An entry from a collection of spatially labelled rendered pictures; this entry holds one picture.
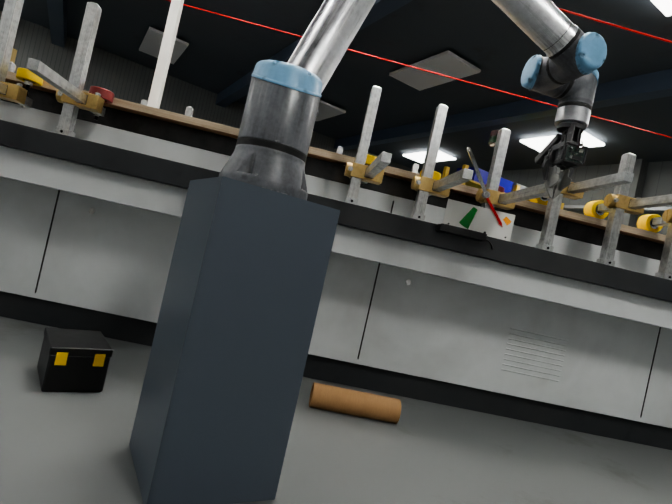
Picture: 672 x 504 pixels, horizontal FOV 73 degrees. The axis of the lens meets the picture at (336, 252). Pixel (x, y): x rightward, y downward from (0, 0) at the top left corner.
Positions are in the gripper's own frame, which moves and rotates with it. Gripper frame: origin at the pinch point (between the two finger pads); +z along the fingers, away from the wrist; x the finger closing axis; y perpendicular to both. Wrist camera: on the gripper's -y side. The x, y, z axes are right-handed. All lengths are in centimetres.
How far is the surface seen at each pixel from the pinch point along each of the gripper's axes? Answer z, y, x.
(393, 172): -5, -49, -39
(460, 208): 5.0, -32.1, -14.8
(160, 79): -41, -129, -161
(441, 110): -28, -33, -29
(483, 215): 5.5, -32.1, -5.8
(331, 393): 76, -21, -48
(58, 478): 83, 41, -103
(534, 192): -1.1, -7.3, -1.5
